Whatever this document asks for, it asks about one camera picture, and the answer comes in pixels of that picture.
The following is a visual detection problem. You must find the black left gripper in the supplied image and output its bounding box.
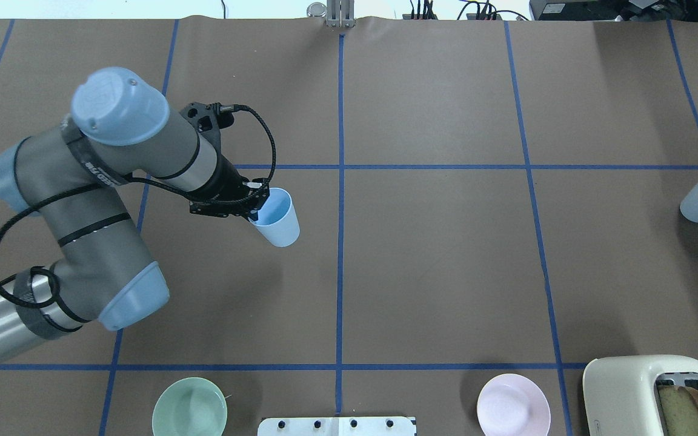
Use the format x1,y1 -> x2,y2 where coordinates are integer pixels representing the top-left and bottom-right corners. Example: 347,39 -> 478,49
188,157 -> 270,222

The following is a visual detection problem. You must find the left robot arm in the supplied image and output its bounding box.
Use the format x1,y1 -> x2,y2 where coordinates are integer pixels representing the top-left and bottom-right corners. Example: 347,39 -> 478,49
0,67 -> 273,364

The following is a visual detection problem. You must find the green bowl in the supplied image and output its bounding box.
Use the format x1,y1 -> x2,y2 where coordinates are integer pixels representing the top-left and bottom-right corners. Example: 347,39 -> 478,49
151,377 -> 229,435

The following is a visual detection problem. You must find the brown paper table cover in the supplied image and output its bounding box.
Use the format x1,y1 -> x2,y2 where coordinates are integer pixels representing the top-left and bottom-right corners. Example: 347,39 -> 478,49
0,17 -> 698,435

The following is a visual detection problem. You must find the bread slice in toaster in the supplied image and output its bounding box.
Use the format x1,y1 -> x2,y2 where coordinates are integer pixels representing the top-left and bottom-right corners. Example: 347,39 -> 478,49
657,385 -> 698,435

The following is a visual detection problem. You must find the cream toaster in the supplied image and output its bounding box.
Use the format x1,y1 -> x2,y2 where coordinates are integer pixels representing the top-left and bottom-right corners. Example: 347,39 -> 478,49
582,354 -> 698,435

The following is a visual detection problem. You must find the pink bowl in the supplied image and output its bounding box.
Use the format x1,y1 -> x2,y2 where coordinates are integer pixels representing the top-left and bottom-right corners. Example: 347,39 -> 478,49
476,373 -> 551,435

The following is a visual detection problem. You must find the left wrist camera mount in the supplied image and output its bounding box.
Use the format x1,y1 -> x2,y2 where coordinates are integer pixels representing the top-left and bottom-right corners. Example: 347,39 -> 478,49
179,102 -> 234,153

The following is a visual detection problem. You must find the white camera stand post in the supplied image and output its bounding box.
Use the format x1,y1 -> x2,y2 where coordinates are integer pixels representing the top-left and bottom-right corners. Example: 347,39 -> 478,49
257,416 -> 418,435

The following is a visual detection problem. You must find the aluminium frame post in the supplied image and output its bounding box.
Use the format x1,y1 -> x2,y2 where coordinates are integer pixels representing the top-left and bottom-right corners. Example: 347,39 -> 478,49
325,0 -> 356,28

